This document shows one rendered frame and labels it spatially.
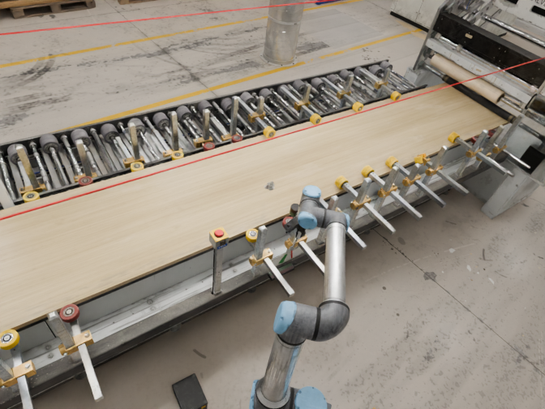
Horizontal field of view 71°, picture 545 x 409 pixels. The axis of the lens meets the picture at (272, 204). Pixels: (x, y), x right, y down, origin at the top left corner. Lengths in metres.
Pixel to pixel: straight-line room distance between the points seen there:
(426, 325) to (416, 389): 0.53
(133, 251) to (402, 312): 2.13
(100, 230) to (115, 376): 1.01
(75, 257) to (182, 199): 0.67
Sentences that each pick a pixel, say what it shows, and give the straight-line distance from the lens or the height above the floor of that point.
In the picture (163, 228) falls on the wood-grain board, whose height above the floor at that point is 0.90.
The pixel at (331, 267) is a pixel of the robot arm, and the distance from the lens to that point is 1.56.
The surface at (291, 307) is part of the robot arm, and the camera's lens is 1.37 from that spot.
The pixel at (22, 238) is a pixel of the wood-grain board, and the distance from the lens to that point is 2.40.
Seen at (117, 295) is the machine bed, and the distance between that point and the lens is 2.22.
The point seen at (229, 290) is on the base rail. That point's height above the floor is 0.70.
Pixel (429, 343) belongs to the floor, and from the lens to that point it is 3.28.
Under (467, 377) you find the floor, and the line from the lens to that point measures 3.31.
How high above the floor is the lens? 2.63
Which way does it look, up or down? 46 degrees down
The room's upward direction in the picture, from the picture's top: 11 degrees clockwise
